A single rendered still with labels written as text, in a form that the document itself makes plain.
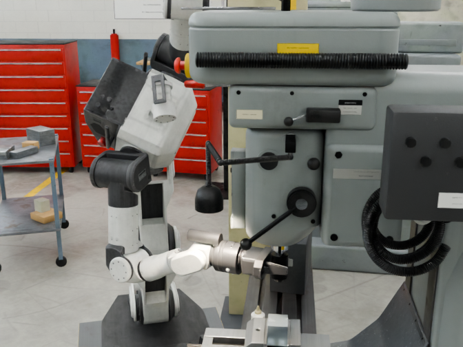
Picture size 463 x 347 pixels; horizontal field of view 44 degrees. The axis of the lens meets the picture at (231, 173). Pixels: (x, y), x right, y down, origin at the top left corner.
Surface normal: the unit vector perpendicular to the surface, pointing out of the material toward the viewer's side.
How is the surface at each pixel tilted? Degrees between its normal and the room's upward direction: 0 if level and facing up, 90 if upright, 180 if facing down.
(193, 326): 0
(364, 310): 0
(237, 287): 90
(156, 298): 27
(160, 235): 80
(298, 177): 90
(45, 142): 90
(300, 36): 90
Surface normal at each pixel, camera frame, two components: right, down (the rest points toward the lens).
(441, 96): -0.11, 0.29
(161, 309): 0.22, 0.50
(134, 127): 0.18, -0.28
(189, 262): -0.36, 0.40
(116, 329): 0.00, -0.96
